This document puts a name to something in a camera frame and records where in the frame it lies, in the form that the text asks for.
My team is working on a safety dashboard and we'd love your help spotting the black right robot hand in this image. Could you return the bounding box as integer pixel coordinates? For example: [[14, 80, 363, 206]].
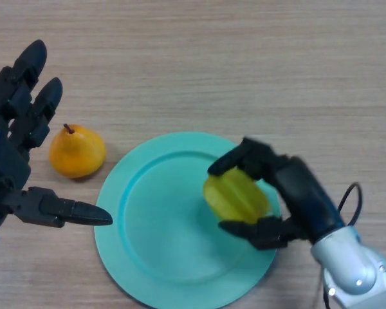
[[207, 137, 347, 252]]

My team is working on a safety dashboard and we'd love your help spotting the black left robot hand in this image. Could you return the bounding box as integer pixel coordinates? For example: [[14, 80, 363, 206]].
[[0, 39, 113, 231]]

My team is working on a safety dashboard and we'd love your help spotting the yellow starfruit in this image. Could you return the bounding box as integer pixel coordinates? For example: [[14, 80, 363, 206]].
[[203, 168, 271, 223]]

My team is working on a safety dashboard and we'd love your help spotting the green round plate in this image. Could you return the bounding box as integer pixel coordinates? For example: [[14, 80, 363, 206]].
[[95, 131, 281, 309]]

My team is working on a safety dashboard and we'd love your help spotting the orange pear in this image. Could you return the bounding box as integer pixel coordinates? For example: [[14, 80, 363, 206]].
[[48, 124, 107, 179]]

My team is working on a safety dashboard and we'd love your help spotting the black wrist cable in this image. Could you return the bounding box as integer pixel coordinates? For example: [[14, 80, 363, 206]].
[[317, 182, 364, 309]]

